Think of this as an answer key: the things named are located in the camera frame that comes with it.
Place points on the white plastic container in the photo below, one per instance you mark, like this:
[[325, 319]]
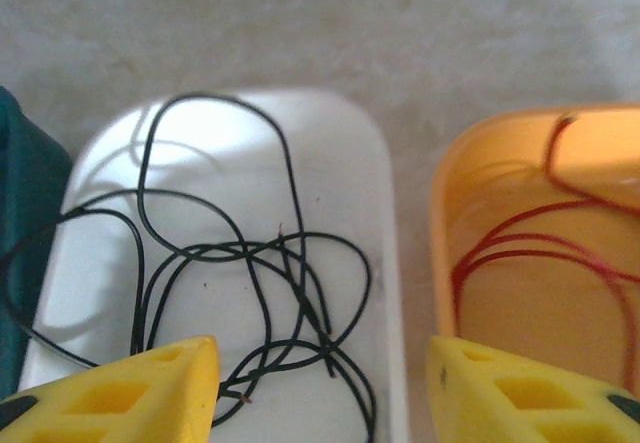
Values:
[[340, 163]]

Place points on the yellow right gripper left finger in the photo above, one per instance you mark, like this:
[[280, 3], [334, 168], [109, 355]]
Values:
[[125, 398]]

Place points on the orange plastic container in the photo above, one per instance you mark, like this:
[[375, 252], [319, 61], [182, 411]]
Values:
[[525, 313]]

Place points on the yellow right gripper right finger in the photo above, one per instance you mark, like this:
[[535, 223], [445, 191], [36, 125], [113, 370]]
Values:
[[525, 398]]

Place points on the teal plastic container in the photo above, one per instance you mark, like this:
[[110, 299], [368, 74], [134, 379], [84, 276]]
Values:
[[30, 173]]

